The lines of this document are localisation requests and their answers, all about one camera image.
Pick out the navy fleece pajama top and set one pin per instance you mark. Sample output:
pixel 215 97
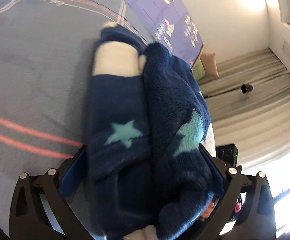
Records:
pixel 146 123

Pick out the right hand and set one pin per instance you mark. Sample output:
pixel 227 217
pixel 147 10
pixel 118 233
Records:
pixel 208 210

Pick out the purple tree print sheet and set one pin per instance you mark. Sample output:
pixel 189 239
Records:
pixel 170 23

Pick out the blue grey striped bed cover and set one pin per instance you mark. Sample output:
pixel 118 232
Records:
pixel 45 55

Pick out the black floor lamp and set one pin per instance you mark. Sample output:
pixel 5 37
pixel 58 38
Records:
pixel 244 88

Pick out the peach pillow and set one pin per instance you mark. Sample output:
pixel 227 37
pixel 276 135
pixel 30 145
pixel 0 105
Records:
pixel 209 63

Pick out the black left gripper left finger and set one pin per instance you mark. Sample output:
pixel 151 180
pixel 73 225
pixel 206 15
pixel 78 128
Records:
pixel 39 210

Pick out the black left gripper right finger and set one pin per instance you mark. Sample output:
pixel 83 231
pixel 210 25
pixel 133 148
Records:
pixel 256 219

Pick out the beige curtain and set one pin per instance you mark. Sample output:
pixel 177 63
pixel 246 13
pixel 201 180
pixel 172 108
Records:
pixel 258 122

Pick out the green cushion far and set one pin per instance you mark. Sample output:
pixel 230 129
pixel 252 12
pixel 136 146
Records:
pixel 198 70

